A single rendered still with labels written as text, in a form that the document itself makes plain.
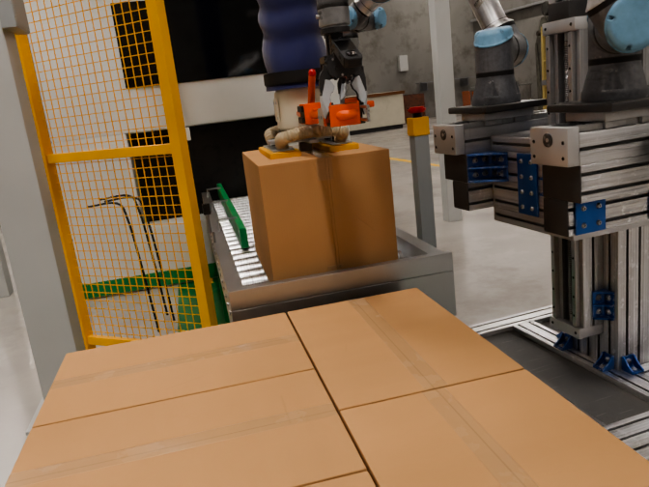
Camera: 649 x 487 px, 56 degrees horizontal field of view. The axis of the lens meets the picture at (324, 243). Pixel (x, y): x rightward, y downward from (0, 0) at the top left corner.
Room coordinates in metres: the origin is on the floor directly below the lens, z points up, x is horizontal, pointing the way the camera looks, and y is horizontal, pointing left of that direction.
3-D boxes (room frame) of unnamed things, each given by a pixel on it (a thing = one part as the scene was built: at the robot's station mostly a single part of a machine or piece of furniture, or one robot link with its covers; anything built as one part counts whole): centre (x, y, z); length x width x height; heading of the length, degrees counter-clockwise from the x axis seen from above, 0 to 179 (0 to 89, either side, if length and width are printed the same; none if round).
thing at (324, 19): (1.53, -0.08, 1.30); 0.08 x 0.08 x 0.05
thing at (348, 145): (2.12, -0.07, 0.97); 0.34 x 0.10 x 0.05; 10
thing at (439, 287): (1.76, -0.05, 0.47); 0.70 x 0.03 x 0.15; 102
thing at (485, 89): (1.97, -0.60, 1.09); 0.15 x 0.15 x 0.10
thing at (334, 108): (1.51, -0.08, 1.08); 0.08 x 0.07 x 0.05; 10
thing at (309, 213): (2.10, 0.02, 0.75); 0.60 x 0.40 x 0.40; 10
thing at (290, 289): (1.76, -0.05, 0.58); 0.70 x 0.03 x 0.06; 102
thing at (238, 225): (3.20, 0.52, 0.60); 1.60 x 0.11 x 0.09; 12
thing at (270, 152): (2.09, 0.12, 0.97); 0.34 x 0.10 x 0.05; 10
